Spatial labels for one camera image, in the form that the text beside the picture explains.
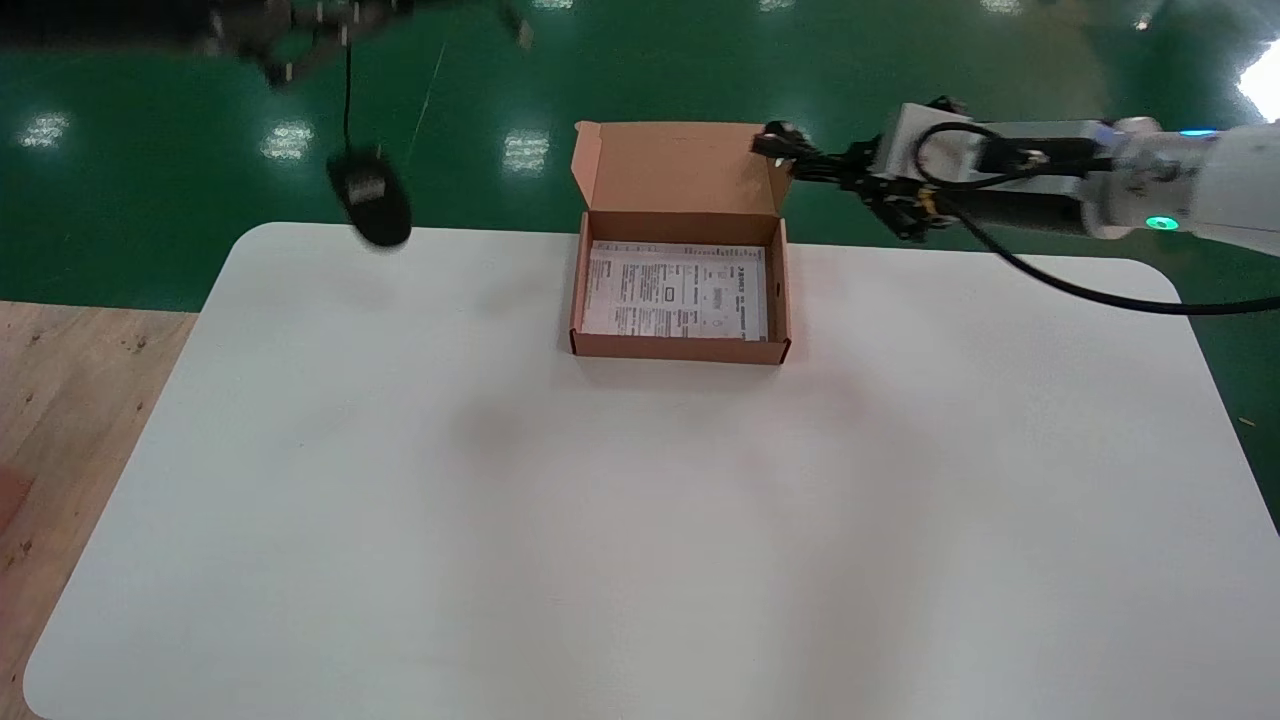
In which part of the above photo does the black power cord with plug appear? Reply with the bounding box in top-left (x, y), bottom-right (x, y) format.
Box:
top-left (752, 122), bottom-right (831, 181)

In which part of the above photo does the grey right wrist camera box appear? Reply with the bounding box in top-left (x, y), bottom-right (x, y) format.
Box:
top-left (880, 103), bottom-right (976, 186)

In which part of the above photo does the white printed paper manual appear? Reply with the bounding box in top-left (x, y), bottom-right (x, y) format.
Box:
top-left (583, 240), bottom-right (771, 341)

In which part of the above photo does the black wired computer mouse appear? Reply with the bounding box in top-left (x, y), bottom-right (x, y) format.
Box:
top-left (328, 0), bottom-right (536, 248)

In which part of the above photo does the brown cardboard storage box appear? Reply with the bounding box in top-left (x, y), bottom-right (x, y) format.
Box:
top-left (570, 122), bottom-right (796, 366)

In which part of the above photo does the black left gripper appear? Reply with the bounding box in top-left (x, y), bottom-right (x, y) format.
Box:
top-left (0, 0), bottom-right (411, 86)

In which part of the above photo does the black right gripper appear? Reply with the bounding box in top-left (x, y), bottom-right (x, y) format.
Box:
top-left (790, 148), bottom-right (1101, 241)

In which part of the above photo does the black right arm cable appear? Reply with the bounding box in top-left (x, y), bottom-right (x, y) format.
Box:
top-left (915, 120), bottom-right (1280, 317)

